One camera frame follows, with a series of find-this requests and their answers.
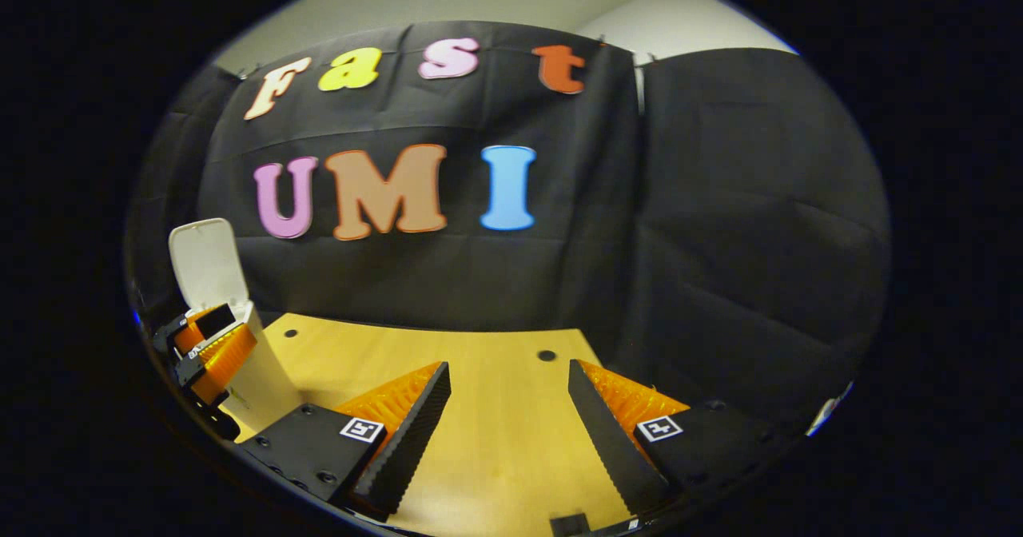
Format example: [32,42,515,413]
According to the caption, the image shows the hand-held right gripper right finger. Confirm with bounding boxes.
[567,358,796,518]

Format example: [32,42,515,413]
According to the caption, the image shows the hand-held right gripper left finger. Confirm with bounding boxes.
[238,360,452,523]

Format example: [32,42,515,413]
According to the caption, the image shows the white desktop garbage bin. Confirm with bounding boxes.
[168,219,306,436]

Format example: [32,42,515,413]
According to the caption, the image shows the wooden desktop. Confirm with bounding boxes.
[220,313,680,537]

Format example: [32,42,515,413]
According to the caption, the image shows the black backdrop cloth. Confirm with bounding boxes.
[124,22,892,442]

